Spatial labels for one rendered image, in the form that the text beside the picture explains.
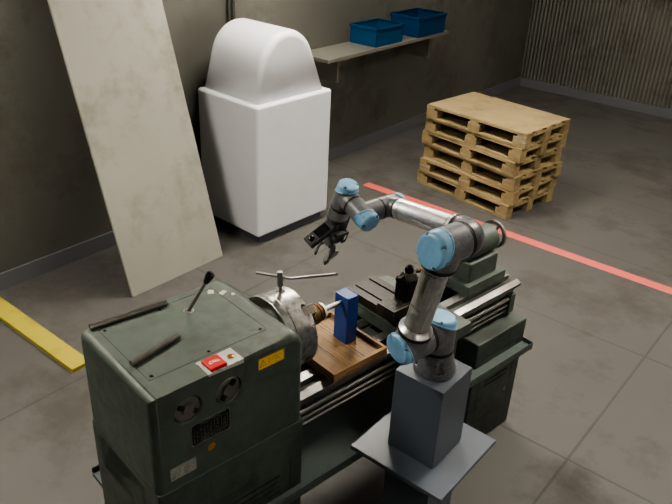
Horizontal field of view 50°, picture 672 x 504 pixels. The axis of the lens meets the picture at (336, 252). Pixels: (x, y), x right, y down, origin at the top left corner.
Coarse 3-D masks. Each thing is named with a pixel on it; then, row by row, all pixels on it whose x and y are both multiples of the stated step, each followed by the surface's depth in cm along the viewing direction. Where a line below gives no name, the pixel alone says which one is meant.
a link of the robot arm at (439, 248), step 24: (432, 240) 209; (456, 240) 209; (432, 264) 210; (456, 264) 213; (432, 288) 219; (408, 312) 230; (432, 312) 226; (408, 336) 231; (432, 336) 238; (408, 360) 233
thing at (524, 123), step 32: (480, 96) 683; (448, 128) 677; (480, 128) 623; (512, 128) 601; (544, 128) 610; (448, 160) 671; (480, 160) 637; (512, 160) 606; (544, 160) 650; (448, 192) 671; (480, 192) 641; (512, 192) 616; (544, 192) 658
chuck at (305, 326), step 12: (276, 288) 275; (288, 288) 273; (288, 300) 267; (300, 300) 268; (288, 312) 263; (300, 312) 265; (300, 324) 263; (312, 324) 267; (300, 336) 263; (312, 336) 267; (312, 348) 269
